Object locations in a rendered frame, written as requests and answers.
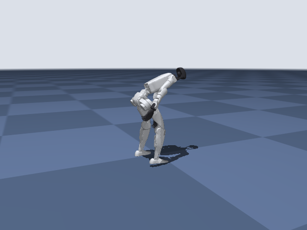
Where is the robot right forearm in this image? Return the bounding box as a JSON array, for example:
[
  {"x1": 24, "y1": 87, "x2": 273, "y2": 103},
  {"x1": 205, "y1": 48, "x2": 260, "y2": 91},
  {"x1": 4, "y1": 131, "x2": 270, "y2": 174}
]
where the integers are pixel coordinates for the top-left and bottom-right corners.
[{"x1": 153, "y1": 88, "x2": 167, "y2": 109}]

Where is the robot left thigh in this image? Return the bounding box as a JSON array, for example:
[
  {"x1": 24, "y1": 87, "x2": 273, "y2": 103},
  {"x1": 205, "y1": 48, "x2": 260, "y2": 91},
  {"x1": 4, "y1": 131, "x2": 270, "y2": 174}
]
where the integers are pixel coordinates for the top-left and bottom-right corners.
[{"x1": 130, "y1": 98, "x2": 151, "y2": 129}]

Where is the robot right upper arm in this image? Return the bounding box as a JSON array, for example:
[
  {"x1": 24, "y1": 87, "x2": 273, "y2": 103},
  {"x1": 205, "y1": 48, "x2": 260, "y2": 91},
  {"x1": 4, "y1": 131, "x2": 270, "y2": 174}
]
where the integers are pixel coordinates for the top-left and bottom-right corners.
[{"x1": 159, "y1": 75, "x2": 177, "y2": 92}]

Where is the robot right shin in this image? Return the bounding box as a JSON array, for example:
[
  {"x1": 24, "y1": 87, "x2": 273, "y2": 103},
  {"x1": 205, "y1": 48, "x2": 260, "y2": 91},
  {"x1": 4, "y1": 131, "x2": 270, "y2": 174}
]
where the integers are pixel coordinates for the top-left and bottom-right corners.
[{"x1": 154, "y1": 127, "x2": 166, "y2": 160}]

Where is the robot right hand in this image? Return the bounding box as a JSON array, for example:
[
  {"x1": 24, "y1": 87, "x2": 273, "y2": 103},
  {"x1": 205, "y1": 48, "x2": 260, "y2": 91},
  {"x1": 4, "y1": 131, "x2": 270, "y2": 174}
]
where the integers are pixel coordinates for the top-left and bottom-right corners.
[{"x1": 141, "y1": 103, "x2": 156, "y2": 121}]

